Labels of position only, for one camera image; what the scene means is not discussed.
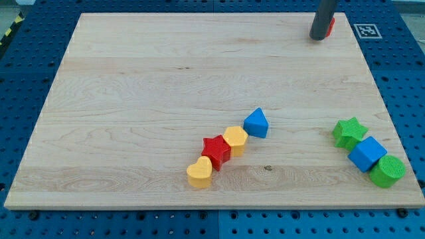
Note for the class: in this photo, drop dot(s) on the red star block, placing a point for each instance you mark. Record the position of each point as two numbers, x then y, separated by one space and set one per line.
217 150

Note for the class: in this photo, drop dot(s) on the green star block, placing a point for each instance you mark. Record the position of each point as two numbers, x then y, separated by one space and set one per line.
348 133

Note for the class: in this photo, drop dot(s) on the yellow hexagon block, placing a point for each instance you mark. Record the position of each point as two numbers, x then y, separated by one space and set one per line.
236 137

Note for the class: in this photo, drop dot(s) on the blue triangle block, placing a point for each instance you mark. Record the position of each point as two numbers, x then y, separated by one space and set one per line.
256 124

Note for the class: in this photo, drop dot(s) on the yellow heart block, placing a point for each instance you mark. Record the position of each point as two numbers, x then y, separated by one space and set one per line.
199 174

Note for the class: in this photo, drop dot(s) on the light wooden board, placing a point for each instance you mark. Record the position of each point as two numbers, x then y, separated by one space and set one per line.
136 94

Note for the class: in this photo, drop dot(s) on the red block behind rod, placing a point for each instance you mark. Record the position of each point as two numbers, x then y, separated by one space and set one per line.
329 31

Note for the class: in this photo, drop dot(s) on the blue cube block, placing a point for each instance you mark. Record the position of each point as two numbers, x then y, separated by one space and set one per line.
367 153

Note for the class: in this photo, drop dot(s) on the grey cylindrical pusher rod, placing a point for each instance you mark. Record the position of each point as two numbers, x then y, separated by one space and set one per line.
322 18

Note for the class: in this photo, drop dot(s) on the white fiducial marker tag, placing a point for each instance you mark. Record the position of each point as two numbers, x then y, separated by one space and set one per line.
367 31

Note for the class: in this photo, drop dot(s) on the green cylinder block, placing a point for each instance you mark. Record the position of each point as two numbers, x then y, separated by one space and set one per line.
387 171

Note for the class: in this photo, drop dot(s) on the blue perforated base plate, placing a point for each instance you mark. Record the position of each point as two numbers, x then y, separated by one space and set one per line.
32 59

